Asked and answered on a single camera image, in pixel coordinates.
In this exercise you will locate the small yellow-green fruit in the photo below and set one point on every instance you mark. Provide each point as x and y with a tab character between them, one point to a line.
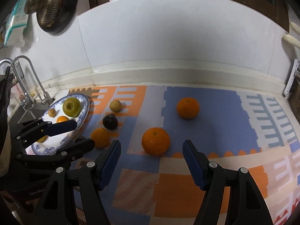
52	112

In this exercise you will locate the dark plum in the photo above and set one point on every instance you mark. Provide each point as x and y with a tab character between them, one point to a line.
110	122

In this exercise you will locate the orange mandarin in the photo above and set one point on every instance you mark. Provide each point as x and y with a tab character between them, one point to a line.
155	141
188	108

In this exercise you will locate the small brass pot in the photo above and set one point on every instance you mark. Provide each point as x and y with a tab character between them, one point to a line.
32	6

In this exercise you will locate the stainless steel sink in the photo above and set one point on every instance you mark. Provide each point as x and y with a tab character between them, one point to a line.
29	113

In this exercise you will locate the large yellow-green pear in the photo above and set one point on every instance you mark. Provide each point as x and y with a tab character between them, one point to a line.
43	139

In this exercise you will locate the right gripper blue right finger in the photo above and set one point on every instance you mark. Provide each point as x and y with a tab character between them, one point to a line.
197	163

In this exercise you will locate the colourful patterned table mat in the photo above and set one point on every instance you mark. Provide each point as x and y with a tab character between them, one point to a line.
152	182

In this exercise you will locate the small tan round fruit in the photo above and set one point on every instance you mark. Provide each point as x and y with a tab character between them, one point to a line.
116	106

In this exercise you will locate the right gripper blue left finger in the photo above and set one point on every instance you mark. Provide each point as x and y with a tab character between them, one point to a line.
108	163

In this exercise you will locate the thin chrome faucet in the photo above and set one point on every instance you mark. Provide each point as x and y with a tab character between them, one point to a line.
29	81

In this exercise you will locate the small orange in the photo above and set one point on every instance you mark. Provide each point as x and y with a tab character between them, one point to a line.
100	137

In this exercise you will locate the teal white tissue pack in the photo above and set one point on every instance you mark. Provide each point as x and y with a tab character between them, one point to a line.
15	26

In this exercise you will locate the large chrome kitchen faucet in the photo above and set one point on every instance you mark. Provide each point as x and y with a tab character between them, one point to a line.
19	90

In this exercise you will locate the brass perforated strainer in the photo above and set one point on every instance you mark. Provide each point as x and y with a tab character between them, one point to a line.
48	12

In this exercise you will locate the cream pan handle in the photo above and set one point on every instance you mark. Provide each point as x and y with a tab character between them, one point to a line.
291	40
295	27

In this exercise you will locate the black frying pan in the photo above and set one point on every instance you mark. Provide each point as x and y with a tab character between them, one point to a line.
66	13

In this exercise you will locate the cream pan handle upper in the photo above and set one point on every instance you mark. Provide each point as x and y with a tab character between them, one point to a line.
295	27

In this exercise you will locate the large green apple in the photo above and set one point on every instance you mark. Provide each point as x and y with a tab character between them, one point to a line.
72	107

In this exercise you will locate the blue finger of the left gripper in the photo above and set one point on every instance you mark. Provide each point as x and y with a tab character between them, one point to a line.
81	147
54	129

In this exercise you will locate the gloved left hand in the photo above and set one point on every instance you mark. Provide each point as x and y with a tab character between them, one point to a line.
6	84

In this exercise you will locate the steel cooking pot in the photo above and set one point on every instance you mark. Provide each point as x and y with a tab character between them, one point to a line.
294	99

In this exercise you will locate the cream pan handle lower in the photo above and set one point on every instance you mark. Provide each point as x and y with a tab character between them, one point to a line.
291	40

